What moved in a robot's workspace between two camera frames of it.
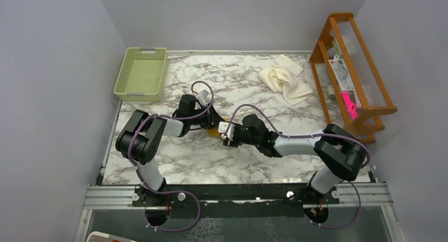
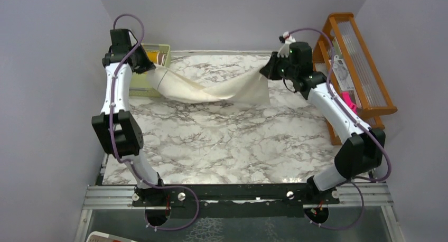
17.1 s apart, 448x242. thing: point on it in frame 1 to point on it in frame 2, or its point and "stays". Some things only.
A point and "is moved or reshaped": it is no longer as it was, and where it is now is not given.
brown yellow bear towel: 214,131 to 156,57
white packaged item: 342,73 stays
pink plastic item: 352,107 stays
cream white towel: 282,76 is moved or reshaped
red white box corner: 100,236 stays
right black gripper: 233,143 to 269,70
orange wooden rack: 353,91 stays
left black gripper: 212,119 to 146,65
